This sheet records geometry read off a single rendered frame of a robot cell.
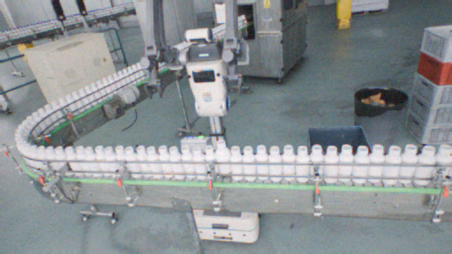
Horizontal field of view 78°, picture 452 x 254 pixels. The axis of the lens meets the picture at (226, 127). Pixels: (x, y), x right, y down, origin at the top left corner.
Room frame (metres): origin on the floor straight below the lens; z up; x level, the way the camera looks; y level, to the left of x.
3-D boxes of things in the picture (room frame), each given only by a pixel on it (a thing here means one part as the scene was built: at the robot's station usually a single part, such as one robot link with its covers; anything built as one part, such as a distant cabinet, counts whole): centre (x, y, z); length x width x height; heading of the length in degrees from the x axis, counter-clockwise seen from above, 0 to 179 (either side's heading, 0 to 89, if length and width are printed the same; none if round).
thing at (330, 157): (0.92, -0.42, 1.08); 0.06 x 0.06 x 0.17
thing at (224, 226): (1.75, 0.07, 0.24); 0.68 x 0.53 x 0.41; 165
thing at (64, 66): (4.85, 2.40, 0.59); 1.10 x 0.62 x 1.18; 147
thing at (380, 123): (2.31, -1.47, 0.32); 0.45 x 0.45 x 0.64
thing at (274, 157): (0.99, -0.19, 1.08); 0.06 x 0.06 x 0.17
